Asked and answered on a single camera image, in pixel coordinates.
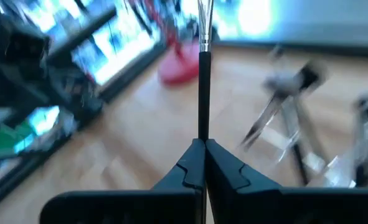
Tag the large white-tipped makeup brush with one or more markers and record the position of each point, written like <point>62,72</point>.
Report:
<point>204,93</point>

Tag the round-tipped black makeup brush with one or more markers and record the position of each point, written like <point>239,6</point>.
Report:
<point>295,149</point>

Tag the black shelving unit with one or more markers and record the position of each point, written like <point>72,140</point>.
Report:
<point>134,70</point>

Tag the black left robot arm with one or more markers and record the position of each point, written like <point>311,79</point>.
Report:
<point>15,62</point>

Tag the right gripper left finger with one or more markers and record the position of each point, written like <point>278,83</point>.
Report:
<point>186,186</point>

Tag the red desk lamp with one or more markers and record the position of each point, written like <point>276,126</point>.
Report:
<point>180,68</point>

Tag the clear acrylic brush organizer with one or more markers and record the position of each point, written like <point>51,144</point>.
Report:
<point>327,174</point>

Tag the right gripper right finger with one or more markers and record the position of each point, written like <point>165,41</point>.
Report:
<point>233,193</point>

